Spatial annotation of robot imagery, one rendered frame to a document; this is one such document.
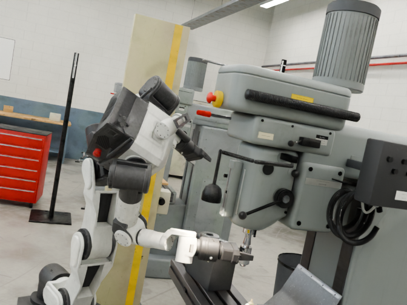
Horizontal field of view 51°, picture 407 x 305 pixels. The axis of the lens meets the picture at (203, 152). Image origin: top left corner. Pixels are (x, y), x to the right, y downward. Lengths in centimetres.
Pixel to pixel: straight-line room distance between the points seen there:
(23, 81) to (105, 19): 234
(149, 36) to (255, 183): 194
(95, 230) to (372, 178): 118
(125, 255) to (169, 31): 173
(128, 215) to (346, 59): 100
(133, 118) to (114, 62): 889
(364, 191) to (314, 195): 23
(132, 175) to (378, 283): 103
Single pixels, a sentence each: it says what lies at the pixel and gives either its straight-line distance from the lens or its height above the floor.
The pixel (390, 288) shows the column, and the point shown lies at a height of 117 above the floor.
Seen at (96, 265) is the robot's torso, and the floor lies 92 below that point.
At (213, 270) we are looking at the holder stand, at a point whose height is 105.
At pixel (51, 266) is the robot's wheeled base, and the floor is 75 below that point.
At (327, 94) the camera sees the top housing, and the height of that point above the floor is 185.
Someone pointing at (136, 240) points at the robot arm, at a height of 115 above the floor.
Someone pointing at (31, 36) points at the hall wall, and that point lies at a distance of 1050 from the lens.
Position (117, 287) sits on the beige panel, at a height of 23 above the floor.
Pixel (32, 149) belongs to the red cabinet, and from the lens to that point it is 596.
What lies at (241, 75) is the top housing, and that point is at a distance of 145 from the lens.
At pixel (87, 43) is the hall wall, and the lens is 1050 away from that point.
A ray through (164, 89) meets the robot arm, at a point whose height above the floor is 176.
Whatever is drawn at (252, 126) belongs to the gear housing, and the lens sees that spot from 147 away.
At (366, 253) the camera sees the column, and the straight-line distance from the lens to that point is 177.
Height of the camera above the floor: 171
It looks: 6 degrees down
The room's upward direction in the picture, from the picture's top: 11 degrees clockwise
